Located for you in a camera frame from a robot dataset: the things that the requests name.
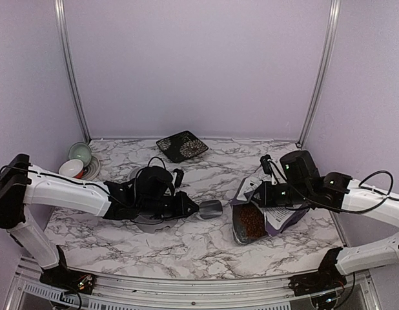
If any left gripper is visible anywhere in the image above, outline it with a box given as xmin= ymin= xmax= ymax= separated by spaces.
xmin=139 ymin=191 xmax=200 ymax=221

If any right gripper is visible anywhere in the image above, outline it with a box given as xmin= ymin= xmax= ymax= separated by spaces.
xmin=251 ymin=180 xmax=312 ymax=207

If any grey double pet bowl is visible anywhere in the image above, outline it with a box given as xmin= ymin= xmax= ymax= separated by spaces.
xmin=128 ymin=166 xmax=174 ymax=234

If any purple pet food bag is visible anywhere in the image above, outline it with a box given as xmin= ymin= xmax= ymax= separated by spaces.
xmin=230 ymin=174 xmax=308 ymax=245

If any metal food scoop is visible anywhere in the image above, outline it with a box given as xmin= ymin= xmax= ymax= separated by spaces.
xmin=199 ymin=200 xmax=223 ymax=220

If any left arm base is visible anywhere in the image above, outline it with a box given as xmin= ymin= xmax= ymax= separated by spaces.
xmin=39 ymin=271 xmax=96 ymax=295

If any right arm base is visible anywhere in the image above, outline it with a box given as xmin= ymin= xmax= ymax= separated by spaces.
xmin=288 ymin=273 xmax=347 ymax=296

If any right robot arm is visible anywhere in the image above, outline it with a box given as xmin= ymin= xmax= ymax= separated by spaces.
xmin=252 ymin=150 xmax=399 ymax=289

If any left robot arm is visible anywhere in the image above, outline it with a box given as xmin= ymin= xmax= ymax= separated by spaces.
xmin=0 ymin=154 xmax=199 ymax=287

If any brown pet food kibble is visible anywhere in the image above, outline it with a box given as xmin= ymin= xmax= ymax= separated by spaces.
xmin=240 ymin=205 xmax=267 ymax=239

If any black floral square plate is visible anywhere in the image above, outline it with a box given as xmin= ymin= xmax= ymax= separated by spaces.
xmin=156 ymin=130 xmax=209 ymax=163

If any grey round plate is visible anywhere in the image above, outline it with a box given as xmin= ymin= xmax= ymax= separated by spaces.
xmin=81 ymin=156 xmax=101 ymax=181

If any red and white bowl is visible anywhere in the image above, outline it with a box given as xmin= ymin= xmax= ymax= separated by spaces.
xmin=59 ymin=159 xmax=84 ymax=179

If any pale green ceramic bowl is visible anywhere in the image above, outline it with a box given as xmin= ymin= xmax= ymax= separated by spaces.
xmin=68 ymin=142 xmax=92 ymax=167

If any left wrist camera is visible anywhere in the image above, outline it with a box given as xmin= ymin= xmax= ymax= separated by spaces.
xmin=172 ymin=169 xmax=184 ymax=188

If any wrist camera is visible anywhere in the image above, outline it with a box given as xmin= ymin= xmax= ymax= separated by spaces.
xmin=172 ymin=169 xmax=184 ymax=188
xmin=260 ymin=154 xmax=279 ymax=185

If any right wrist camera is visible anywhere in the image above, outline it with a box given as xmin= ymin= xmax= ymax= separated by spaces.
xmin=260 ymin=154 xmax=279 ymax=185

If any front aluminium rail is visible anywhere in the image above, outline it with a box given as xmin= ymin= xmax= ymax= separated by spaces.
xmin=12 ymin=254 xmax=381 ymax=310

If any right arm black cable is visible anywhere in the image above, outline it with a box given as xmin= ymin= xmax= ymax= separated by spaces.
xmin=267 ymin=160 xmax=399 ymax=216

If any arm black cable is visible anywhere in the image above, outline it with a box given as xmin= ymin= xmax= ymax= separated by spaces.
xmin=0 ymin=156 xmax=178 ymax=227
xmin=267 ymin=160 xmax=399 ymax=216

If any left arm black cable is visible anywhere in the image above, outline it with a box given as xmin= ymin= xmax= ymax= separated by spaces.
xmin=0 ymin=156 xmax=178 ymax=227

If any right aluminium frame post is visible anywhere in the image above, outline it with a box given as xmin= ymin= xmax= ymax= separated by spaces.
xmin=297 ymin=0 xmax=342 ymax=147

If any aluminium frame post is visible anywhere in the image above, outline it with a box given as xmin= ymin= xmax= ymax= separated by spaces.
xmin=297 ymin=0 xmax=342 ymax=147
xmin=54 ymin=0 xmax=91 ymax=143

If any left aluminium frame post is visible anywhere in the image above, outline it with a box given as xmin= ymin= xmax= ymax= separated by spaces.
xmin=54 ymin=0 xmax=91 ymax=143

